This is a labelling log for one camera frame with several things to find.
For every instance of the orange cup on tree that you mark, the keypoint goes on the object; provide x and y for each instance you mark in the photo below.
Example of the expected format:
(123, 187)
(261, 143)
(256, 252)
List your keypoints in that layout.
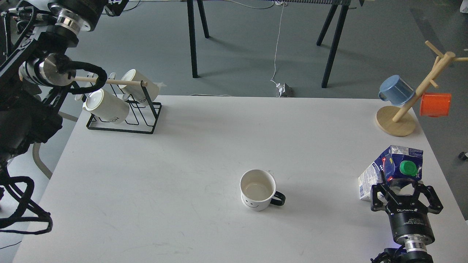
(435, 104)

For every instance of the blue cup on tree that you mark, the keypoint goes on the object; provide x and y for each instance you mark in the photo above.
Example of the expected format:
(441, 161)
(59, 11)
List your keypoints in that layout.
(395, 90)

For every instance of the white mug on rack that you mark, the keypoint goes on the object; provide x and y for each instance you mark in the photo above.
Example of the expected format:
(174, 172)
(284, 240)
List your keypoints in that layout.
(136, 91)
(106, 106)

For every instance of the white mug front on rack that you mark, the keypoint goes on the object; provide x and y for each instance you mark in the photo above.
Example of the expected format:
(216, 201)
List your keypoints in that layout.
(106, 106)

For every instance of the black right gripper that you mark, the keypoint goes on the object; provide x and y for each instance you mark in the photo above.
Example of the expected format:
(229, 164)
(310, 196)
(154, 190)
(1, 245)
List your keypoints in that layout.
(407, 215)

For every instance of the white mug rear on rack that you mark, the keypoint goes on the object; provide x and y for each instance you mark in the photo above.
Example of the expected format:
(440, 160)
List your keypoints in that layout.
(136, 91)

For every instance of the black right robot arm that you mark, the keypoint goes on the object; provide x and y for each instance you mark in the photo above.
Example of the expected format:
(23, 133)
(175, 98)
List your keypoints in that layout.
(414, 250)

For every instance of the grey chair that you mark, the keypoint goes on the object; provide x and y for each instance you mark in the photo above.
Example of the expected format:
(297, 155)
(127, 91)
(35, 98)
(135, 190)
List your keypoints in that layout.
(36, 149)

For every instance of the blue white milk carton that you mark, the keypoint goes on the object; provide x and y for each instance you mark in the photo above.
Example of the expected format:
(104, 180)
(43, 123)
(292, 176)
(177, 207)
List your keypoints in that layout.
(397, 166)

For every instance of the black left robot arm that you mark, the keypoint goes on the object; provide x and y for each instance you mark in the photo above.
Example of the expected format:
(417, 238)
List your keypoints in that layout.
(36, 76)

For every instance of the grey power socket box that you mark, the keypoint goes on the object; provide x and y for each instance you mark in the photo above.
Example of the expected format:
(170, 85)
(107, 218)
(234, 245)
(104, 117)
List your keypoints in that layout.
(284, 90)

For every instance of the black table legs right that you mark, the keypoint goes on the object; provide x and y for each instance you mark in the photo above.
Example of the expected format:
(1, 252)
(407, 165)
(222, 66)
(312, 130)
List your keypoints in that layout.
(337, 35)

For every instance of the black wire mug rack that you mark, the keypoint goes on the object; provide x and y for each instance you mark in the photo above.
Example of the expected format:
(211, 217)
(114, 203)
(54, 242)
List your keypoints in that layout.
(141, 119)

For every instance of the white smiley mug black handle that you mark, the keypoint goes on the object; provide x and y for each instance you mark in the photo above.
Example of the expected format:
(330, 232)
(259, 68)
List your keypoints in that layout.
(258, 190)

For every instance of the wooden mug tree stand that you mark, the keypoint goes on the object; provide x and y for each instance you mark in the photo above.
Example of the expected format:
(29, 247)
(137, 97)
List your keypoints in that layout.
(395, 120)

